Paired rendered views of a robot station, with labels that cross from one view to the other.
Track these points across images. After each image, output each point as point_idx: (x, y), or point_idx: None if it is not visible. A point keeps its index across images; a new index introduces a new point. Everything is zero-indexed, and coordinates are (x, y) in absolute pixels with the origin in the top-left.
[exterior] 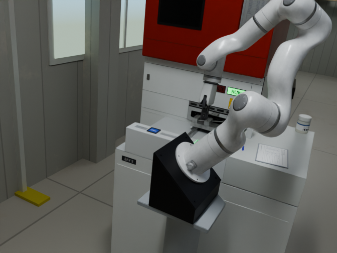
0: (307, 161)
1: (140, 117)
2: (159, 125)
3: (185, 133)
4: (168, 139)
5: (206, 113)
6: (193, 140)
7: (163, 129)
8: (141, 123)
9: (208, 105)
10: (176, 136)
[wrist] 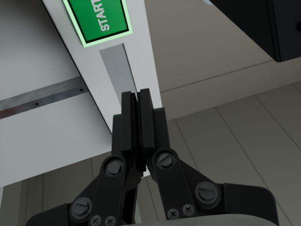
0: None
1: (0, 204)
2: (4, 176)
3: (286, 51)
4: (158, 99)
5: (154, 134)
6: (93, 57)
7: (6, 163)
8: (0, 191)
9: (182, 213)
10: (119, 102)
